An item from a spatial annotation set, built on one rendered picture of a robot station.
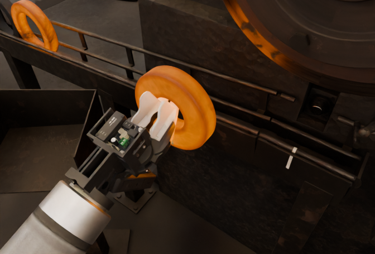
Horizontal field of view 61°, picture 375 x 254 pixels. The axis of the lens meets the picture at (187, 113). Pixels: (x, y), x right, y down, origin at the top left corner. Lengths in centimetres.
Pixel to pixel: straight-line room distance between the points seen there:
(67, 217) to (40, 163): 41
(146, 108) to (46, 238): 23
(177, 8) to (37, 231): 54
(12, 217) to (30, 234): 108
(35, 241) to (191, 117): 27
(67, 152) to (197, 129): 40
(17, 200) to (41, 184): 79
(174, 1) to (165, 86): 33
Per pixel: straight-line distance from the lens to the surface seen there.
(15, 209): 155
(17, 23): 124
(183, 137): 56
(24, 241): 46
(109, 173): 47
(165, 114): 50
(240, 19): 56
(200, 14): 74
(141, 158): 48
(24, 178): 82
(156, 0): 80
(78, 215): 44
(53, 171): 80
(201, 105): 49
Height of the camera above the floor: 120
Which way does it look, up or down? 44 degrees down
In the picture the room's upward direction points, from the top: straight up
